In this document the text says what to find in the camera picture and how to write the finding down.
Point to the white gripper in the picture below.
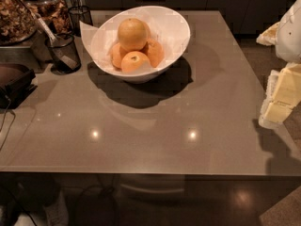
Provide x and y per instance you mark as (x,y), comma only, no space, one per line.
(290,35)

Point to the large top orange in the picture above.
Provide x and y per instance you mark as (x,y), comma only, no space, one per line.
(132,34)

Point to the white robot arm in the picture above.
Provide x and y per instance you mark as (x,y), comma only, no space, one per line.
(288,40)

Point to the white ceramic bowl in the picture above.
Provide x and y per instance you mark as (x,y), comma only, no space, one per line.
(166,25)

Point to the white paper bowl liner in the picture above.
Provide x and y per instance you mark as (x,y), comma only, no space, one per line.
(98,40)

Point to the right small orange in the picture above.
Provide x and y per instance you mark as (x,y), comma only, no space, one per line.
(154,51)

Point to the small orange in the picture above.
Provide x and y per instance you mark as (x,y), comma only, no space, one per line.
(133,61)
(117,53)
(154,51)

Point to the front small orange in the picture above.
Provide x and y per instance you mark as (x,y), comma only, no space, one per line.
(133,61)

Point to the left small orange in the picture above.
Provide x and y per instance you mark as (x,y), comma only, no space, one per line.
(117,53)

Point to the metal scoop utensil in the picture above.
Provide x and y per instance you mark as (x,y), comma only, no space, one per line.
(40,22)

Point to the black mesh cup rear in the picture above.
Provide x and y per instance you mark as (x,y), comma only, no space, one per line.
(79,14)

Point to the black mesh cup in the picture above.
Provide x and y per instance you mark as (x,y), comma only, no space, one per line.
(64,53)
(79,14)

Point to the black mesh cup front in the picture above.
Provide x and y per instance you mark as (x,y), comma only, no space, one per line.
(64,53)

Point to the black tray appliance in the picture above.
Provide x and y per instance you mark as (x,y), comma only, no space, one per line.
(15,84)

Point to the glass jar of nuts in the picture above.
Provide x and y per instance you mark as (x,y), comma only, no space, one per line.
(16,22)

